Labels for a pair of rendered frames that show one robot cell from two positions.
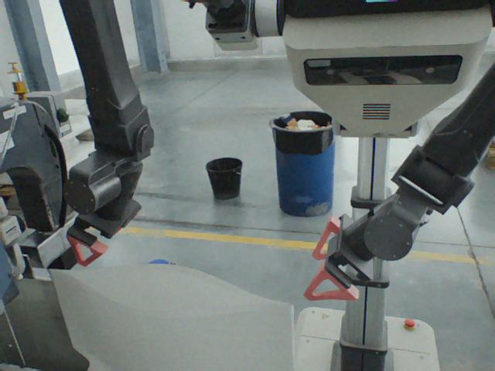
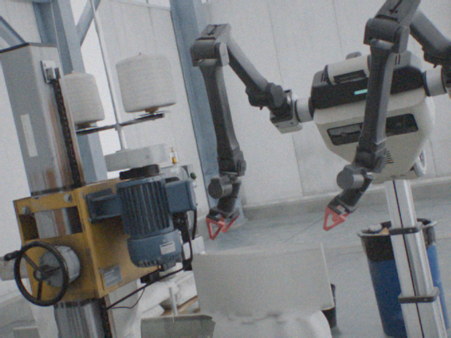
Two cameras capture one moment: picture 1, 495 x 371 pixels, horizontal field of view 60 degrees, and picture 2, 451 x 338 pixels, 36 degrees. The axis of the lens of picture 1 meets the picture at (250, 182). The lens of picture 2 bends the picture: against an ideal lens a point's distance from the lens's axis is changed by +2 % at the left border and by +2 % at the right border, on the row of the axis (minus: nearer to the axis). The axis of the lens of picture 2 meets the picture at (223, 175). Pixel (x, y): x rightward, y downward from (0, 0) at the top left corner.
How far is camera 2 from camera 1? 1.53 m
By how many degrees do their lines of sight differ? 23
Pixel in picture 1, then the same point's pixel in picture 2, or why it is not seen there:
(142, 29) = (211, 173)
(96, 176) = (222, 180)
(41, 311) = not seen: outside the picture
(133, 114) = (237, 153)
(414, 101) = (403, 146)
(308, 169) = not seen: hidden behind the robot
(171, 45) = (247, 189)
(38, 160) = not seen: hidden behind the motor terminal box
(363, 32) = (356, 109)
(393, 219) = (345, 170)
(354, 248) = (342, 199)
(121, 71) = (231, 134)
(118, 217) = (229, 210)
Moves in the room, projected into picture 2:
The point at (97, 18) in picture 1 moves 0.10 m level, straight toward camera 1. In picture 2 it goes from (224, 113) to (228, 110)
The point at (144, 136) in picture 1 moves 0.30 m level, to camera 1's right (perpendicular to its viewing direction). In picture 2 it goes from (241, 163) to (335, 145)
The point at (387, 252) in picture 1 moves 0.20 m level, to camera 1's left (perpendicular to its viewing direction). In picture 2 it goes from (345, 186) to (276, 198)
